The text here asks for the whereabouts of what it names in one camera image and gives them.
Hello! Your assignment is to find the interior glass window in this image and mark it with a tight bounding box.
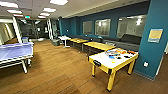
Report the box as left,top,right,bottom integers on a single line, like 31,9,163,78
82,20,94,36
94,18,112,37
116,14,148,39

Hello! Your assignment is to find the small white table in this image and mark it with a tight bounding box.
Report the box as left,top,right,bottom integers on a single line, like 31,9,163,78
58,35,72,49

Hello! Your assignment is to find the colourful board game box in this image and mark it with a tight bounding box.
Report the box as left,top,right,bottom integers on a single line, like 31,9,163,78
105,48,120,58

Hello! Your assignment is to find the small grey bin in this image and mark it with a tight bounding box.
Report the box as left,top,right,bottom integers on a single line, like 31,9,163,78
51,38,61,47

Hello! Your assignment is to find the yellow air hockey table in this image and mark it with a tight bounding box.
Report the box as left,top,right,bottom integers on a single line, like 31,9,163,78
87,47,140,93

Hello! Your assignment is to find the black ping pong paddle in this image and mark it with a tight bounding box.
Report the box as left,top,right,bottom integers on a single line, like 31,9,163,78
123,54,133,59

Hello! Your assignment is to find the ceiling light panel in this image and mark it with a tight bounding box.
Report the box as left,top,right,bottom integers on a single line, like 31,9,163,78
39,12,51,17
6,9,23,15
42,7,57,14
49,0,69,6
0,1,19,9

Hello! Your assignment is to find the green exit sign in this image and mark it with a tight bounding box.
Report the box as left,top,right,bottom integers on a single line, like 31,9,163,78
23,14,32,20

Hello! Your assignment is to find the blue ping pong table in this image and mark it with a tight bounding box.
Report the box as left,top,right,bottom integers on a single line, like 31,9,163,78
0,42,35,75

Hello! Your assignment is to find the grey wall sofa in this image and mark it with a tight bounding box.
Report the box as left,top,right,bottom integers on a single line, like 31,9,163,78
101,33,143,53

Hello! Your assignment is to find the white wall outlet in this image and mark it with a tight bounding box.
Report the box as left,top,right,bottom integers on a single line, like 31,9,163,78
143,61,150,68

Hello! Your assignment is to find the pale yellow wall sign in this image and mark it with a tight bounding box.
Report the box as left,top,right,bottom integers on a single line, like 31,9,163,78
147,28,164,44

